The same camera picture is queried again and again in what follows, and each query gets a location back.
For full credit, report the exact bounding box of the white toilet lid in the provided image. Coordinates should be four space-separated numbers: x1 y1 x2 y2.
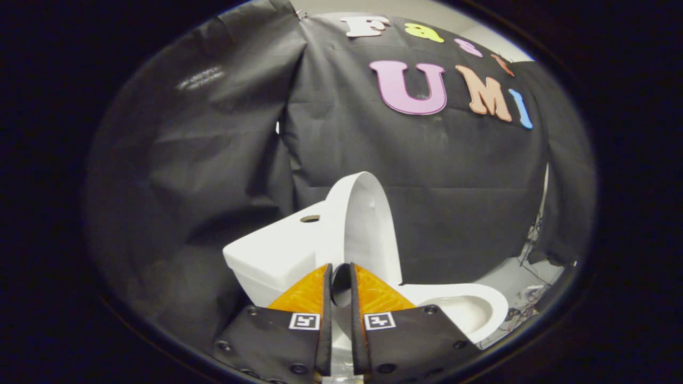
319 171 404 308

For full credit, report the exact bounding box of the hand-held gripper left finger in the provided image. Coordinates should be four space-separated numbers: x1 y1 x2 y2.
212 263 333 384

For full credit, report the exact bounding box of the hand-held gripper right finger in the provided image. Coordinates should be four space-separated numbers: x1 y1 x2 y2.
349 262 481 384

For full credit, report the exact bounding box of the black backdrop cloth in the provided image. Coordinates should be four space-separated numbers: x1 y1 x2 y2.
85 0 597 354

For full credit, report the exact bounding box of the white toilet bowl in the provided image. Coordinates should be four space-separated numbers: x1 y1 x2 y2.
427 296 489 334

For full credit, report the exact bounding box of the tangle of floor cables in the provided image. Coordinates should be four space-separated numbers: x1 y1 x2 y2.
506 213 567 334

